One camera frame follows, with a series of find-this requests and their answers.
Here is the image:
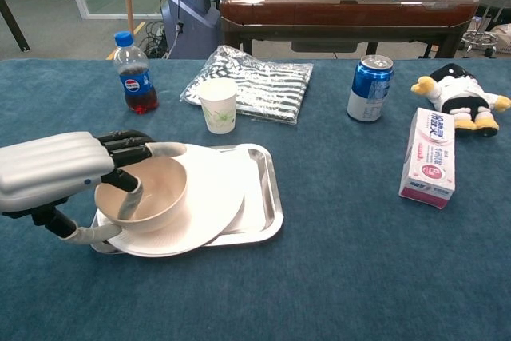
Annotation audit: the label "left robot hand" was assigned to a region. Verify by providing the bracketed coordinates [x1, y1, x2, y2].
[0, 129, 188, 246]

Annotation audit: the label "beige white bowl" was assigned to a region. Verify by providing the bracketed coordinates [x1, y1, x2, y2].
[94, 156, 188, 234]

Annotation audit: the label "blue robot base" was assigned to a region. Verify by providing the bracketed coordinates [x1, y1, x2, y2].
[160, 0, 221, 60]

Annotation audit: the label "silver metal tray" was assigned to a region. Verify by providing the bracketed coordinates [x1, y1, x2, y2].
[89, 143, 284, 255]

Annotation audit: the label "Pepsi cola bottle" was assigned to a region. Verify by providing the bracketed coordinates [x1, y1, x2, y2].
[113, 30, 160, 115]

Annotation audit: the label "black table leg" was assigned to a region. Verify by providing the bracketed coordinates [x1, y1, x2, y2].
[0, 0, 31, 53]

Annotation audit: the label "white round plate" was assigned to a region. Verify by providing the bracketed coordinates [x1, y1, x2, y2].
[97, 143, 245, 258]

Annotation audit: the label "white paper cup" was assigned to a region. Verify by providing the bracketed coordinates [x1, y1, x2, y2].
[197, 77, 239, 136]

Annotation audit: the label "striped cloth in plastic bag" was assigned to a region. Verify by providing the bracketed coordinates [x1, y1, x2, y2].
[179, 44, 315, 125]

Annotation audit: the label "blue felt table cover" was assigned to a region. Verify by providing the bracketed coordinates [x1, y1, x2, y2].
[0, 57, 511, 341]

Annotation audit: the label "blue white drink can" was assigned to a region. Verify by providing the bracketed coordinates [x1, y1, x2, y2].
[346, 54, 394, 123]

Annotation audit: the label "brown mahjong table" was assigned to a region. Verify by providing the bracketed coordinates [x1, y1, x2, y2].
[219, 0, 481, 59]

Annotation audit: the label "pink white toothpaste box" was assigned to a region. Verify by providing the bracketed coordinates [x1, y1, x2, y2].
[398, 107, 457, 210]

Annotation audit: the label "penguin plush toy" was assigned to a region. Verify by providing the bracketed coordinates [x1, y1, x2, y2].
[410, 62, 511, 138]

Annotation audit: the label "chrome wheeled stool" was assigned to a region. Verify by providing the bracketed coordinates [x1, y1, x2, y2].
[461, 0, 511, 58]

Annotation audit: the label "tangled floor cables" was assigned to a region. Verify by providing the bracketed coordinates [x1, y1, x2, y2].
[142, 20, 169, 59]

